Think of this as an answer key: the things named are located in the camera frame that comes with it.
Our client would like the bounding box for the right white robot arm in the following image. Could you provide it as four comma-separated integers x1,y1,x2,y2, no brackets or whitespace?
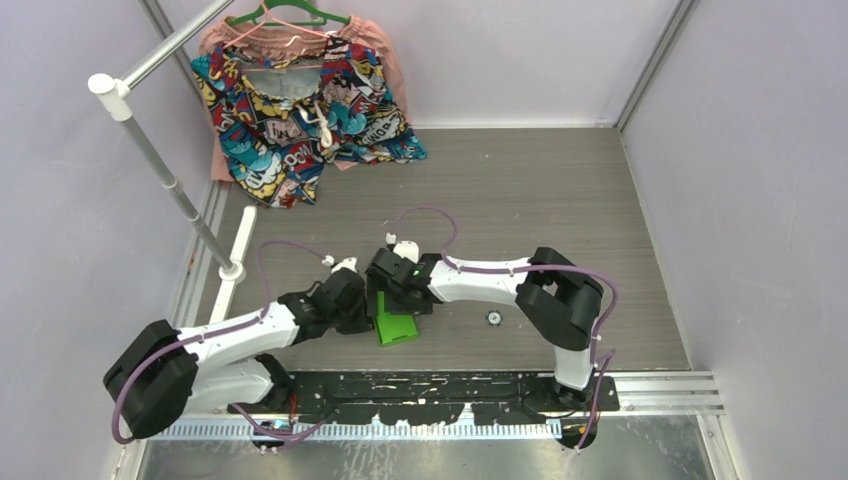
365,245,618,411

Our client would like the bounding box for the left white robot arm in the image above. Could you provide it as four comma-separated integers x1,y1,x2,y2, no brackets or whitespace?
103,267,369,444

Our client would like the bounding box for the colorful patterned shirt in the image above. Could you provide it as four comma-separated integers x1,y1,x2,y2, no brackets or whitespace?
190,17,427,208

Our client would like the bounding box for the green clothes hanger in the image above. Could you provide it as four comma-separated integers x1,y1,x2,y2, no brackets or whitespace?
225,0,353,28

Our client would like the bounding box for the metal clothes rack pole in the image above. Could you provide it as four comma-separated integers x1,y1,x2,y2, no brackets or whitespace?
87,0,244,280

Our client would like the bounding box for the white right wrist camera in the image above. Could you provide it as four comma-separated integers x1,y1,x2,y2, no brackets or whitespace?
385,232,421,263

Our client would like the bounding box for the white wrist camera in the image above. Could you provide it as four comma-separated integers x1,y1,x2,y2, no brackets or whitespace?
385,232,421,263
321,255,358,273

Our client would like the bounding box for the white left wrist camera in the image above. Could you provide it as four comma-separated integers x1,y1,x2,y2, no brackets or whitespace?
321,255,358,273

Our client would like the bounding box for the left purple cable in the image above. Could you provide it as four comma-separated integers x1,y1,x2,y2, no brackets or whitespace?
108,240,346,445

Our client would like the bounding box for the purple cable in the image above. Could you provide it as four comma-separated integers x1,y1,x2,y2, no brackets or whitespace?
391,205,622,452
108,240,346,445

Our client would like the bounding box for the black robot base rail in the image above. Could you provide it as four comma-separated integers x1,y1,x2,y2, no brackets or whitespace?
225,371,620,426

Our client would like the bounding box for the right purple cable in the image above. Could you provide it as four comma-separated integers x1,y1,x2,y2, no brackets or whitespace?
391,205,622,452

